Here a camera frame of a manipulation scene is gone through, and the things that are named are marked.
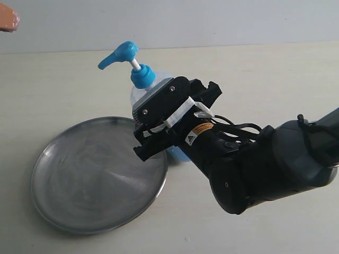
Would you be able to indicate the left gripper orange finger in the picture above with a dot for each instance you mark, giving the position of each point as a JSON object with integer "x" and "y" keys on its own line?
{"x": 9, "y": 19}

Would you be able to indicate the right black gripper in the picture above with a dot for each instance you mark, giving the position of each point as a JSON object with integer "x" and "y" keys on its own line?
{"x": 239, "y": 165}

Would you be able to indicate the blue soap pump bottle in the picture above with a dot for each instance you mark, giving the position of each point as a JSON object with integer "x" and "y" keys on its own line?
{"x": 144, "y": 79}

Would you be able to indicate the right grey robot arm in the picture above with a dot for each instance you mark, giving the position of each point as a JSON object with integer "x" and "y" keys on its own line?
{"x": 306, "y": 153}

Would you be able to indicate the round steel plate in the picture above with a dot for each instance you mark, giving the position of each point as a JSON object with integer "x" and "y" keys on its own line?
{"x": 88, "y": 179}

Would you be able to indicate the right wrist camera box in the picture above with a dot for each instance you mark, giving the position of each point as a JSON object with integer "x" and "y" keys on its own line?
{"x": 161, "y": 101}

